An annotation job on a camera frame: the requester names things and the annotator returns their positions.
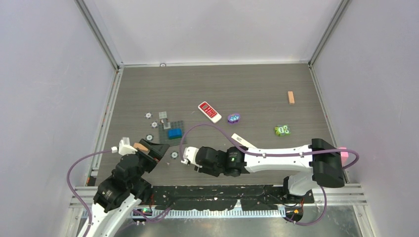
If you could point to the small gear near finger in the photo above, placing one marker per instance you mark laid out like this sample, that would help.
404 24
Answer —
149 137

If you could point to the clear lego plate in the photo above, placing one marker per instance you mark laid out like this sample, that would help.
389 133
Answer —
163 115

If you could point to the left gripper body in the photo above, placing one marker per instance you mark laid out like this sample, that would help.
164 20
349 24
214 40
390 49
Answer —
148 157

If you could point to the wooden block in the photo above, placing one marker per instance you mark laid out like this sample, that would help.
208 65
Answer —
291 99
140 147

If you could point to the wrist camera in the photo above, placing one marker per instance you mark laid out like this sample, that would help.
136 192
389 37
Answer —
189 156
124 147

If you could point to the small gear upper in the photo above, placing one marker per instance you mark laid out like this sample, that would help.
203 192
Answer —
148 115

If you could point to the green owl eraser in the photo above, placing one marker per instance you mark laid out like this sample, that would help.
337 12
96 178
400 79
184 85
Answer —
282 130

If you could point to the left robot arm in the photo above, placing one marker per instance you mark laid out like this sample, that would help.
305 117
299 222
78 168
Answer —
119 194

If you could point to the wooden block left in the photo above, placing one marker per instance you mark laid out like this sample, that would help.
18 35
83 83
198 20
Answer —
140 147

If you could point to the remote battery cover strip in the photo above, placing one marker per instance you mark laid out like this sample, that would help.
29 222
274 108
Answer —
242 141

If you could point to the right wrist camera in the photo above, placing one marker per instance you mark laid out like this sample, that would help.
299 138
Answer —
189 156

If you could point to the grey lego baseplate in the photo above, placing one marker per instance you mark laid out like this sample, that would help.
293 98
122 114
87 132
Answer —
163 133

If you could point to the blue lego brick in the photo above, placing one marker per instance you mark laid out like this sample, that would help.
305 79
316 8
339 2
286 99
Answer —
175 133

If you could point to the black gear lower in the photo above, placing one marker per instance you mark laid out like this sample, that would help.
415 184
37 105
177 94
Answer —
174 155

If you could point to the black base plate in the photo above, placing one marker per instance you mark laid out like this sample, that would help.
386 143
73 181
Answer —
224 197

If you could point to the purple paw eraser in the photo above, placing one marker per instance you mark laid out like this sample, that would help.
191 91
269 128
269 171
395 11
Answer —
233 118

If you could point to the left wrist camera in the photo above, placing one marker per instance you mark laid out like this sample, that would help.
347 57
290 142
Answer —
124 147

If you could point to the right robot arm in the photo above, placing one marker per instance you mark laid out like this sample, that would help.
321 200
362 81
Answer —
316 164

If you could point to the pink tape dispenser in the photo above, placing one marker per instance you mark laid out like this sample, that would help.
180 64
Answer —
344 157

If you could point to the wooden block right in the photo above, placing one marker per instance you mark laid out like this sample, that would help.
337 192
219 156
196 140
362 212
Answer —
291 99

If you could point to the white remote control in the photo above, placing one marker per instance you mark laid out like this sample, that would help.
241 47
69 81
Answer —
209 112

